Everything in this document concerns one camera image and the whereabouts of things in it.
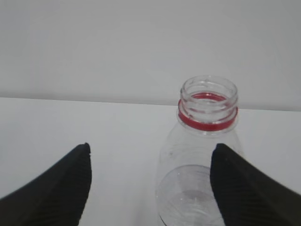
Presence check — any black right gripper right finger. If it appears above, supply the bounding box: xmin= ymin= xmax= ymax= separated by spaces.
xmin=210 ymin=143 xmax=301 ymax=226

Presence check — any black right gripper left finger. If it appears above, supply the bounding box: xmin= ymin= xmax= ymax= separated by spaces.
xmin=0 ymin=143 xmax=92 ymax=226

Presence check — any clear water bottle red label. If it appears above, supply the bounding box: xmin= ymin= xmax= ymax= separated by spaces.
xmin=155 ymin=75 xmax=243 ymax=226

